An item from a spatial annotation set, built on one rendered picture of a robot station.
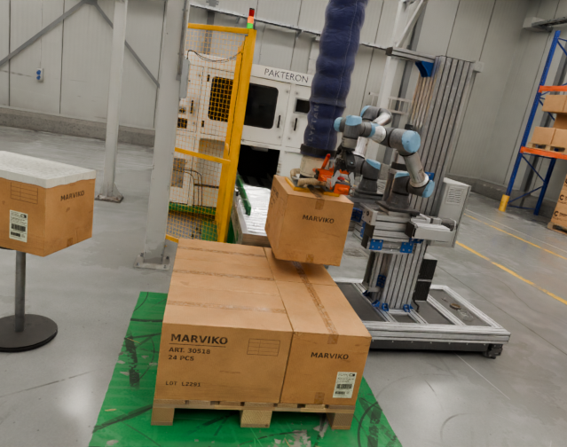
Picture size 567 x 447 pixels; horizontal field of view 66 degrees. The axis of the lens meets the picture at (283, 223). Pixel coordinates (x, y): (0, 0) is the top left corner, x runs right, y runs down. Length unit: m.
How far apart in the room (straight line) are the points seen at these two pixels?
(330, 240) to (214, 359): 0.99
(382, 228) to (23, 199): 2.06
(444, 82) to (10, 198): 2.63
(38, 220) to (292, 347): 1.38
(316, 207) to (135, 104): 9.73
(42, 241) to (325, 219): 1.50
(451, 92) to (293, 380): 2.09
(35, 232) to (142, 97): 9.63
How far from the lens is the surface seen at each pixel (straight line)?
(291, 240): 2.56
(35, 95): 12.35
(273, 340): 2.12
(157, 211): 3.91
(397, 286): 3.38
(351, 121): 2.18
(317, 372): 2.26
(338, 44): 2.68
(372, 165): 3.36
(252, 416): 2.35
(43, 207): 2.42
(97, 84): 12.05
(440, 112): 3.19
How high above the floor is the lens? 1.54
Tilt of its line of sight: 15 degrees down
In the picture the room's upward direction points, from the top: 10 degrees clockwise
